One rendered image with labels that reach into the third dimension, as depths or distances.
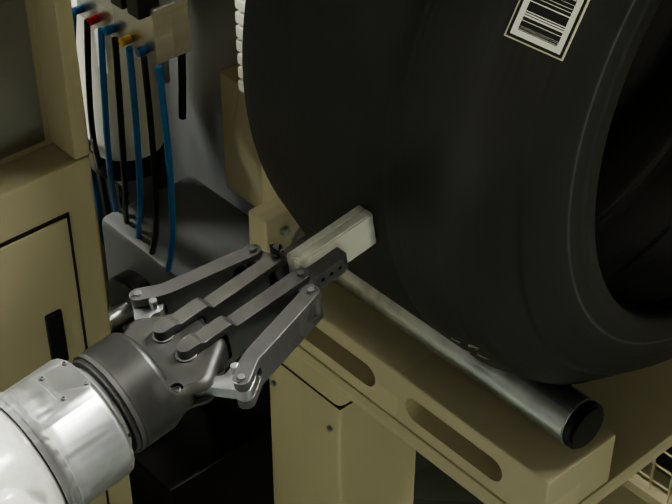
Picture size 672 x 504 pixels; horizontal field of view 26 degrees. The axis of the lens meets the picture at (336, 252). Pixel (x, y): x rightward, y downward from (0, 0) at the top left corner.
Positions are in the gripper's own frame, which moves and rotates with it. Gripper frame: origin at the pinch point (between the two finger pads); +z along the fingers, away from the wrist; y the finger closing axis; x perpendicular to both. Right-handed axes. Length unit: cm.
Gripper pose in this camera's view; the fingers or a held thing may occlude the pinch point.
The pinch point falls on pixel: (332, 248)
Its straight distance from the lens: 103.1
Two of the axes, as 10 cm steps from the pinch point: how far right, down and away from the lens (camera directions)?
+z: 7.4, -5.2, 4.3
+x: 1.1, 7.3, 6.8
